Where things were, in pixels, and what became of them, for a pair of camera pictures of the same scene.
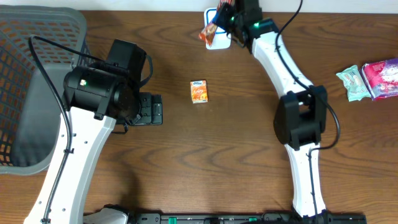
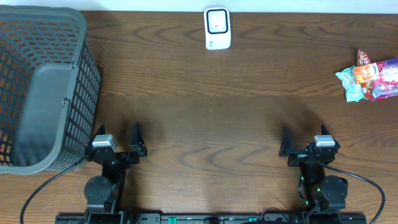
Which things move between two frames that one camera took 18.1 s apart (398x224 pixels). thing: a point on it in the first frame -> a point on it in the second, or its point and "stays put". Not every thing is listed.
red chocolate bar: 207,33 -> 367,88
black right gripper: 220,19 -> 298,156
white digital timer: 221,40 stays put
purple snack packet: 381,78 stays put
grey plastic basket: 31,112 stays put
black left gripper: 152,109 -> 119,155
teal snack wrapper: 354,83 stays put
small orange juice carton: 199,91 -> 367,73
